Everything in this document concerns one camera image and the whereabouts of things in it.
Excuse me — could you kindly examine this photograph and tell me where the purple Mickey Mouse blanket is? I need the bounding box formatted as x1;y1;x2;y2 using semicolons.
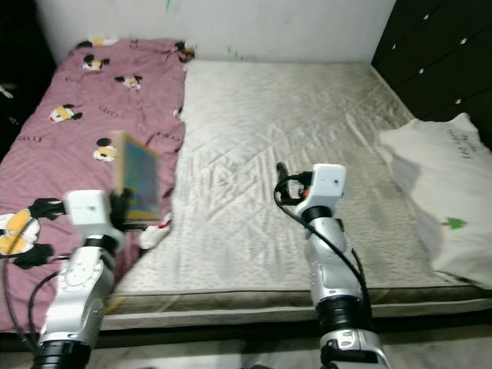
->
0;38;190;333

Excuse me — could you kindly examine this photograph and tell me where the quilted white mattress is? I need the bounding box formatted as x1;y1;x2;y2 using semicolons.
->
115;60;492;317

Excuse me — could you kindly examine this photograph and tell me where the dark tufted headboard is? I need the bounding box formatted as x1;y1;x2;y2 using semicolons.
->
371;0;492;144

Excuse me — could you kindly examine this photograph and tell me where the black cabinet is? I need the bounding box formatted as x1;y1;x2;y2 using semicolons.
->
0;0;59;155

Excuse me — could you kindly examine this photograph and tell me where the white pillow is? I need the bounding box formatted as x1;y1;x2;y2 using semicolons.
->
377;113;492;290

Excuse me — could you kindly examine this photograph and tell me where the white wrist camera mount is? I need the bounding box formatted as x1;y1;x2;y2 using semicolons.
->
307;163;347;211
62;189;125;249

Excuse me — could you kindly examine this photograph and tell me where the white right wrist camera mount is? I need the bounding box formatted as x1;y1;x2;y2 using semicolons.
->
307;163;347;211

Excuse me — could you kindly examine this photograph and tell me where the colourful children's picture book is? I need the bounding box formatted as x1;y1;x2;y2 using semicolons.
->
111;130;171;231

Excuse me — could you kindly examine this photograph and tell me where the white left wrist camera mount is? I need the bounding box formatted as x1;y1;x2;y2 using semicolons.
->
62;189;125;249

